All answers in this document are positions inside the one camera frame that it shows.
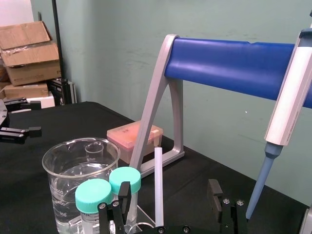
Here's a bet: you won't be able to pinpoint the clear tube with teal cap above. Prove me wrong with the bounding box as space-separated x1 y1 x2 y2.
108 167 142 223
75 178 114 234

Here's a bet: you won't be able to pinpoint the large clear glass beaker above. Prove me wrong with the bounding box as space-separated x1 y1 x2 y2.
42 136 121 234

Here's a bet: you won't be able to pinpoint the black and silver cases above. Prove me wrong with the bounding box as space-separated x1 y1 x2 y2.
47 78 78 107

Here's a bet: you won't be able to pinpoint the small cardboard box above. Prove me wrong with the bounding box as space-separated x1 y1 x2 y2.
0 82 49 99

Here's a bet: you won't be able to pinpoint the grey stand with blue bar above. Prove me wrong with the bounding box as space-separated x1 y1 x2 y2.
128 34 312 234

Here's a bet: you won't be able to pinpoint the white stirring rod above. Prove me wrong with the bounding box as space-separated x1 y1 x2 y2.
154 146 165 228

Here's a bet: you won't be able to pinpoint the large open cardboard box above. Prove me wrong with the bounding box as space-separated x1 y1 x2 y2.
0 20 61 87

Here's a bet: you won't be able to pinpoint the pink pipette tip box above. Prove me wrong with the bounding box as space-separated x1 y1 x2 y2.
106 122 164 165

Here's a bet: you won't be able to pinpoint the black upright pole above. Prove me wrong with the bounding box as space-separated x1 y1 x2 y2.
51 0 65 81

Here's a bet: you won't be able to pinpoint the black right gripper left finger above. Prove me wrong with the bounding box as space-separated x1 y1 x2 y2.
97 181 132 234

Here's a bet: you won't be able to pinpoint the white and blue pipette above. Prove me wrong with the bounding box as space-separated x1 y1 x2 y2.
245 23 312 220

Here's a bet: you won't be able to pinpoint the clear acrylic tube rack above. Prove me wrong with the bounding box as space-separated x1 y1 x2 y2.
68 204 156 234

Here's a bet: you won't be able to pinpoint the white box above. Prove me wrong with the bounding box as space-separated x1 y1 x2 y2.
26 91 56 109

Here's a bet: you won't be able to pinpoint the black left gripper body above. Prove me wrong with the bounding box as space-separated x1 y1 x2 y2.
0 98 10 134

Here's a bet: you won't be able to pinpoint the small clear glass beaker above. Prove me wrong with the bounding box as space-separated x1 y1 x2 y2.
84 142 106 162

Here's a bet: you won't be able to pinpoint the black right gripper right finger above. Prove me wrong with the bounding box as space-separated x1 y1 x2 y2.
207 179 247 234

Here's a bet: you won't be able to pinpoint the black table cloth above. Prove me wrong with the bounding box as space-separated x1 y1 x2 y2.
0 101 310 234

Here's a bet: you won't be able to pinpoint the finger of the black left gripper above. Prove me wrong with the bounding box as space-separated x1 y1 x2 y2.
3 97 42 114
0 126 42 144

